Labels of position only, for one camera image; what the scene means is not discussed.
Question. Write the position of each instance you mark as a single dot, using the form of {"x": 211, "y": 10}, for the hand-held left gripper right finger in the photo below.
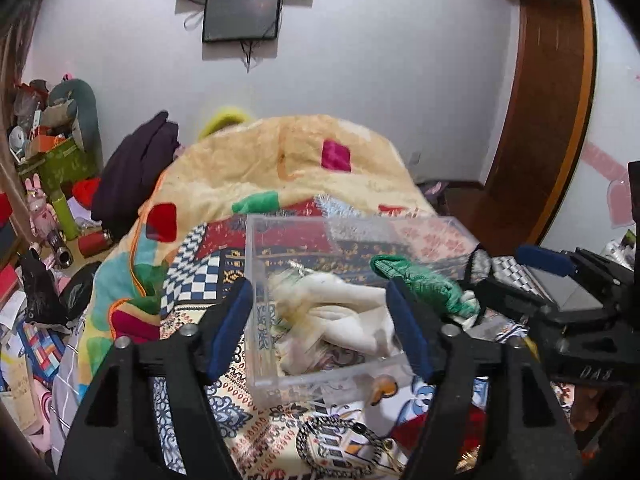
{"x": 411, "y": 332}

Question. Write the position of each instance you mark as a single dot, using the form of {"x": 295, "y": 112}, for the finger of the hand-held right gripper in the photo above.
{"x": 544, "y": 260}
{"x": 505, "y": 296}

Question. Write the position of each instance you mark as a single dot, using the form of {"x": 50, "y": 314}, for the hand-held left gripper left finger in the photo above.
{"x": 231, "y": 332}

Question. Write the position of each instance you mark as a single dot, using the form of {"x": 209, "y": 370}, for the green knitted sock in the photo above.
{"x": 425, "y": 280}

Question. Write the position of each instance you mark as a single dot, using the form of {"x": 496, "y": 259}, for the white soft cloth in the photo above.
{"x": 345, "y": 310}

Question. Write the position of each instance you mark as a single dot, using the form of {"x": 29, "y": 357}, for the clear plastic box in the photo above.
{"x": 320, "y": 240}

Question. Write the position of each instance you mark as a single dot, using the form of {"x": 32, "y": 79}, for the person's right hand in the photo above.
{"x": 586, "y": 410}

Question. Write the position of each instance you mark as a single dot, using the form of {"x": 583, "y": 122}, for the black white checkered cloth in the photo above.
{"x": 515, "y": 270}

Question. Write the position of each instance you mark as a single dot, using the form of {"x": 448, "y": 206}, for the red can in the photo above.
{"x": 94, "y": 244}

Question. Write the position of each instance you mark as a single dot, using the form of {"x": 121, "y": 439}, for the yellow patchwork fleece blanket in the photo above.
{"x": 270, "y": 160}

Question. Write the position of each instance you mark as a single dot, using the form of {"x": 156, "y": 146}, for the black plastic bag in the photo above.
{"x": 47, "y": 290}

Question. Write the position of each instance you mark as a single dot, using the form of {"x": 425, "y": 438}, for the dark purple garment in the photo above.
{"x": 135, "y": 170}

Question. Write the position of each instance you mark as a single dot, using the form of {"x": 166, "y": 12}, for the green bottle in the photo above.
{"x": 67, "y": 215}

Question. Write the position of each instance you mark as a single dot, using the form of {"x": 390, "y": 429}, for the red cloth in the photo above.
{"x": 86, "y": 192}

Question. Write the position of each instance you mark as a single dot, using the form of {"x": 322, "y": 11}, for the yellow-green fuzzy plush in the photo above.
{"x": 225, "y": 120}

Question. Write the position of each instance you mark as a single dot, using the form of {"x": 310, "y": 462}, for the pink rabbit doll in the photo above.
{"x": 40, "y": 212}

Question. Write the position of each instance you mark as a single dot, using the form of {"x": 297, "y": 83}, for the green cardboard box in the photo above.
{"x": 62, "y": 162}

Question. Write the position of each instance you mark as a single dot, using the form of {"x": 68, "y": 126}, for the green dinosaur plush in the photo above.
{"x": 82, "y": 110}

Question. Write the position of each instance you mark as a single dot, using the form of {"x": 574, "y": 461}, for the cluttered side table items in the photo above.
{"x": 20, "y": 60}

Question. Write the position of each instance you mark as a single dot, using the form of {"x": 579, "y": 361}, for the brown wooden door frame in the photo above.
{"x": 545, "y": 110}

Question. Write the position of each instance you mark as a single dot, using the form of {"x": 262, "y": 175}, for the black framed wall panel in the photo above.
{"x": 241, "y": 16}

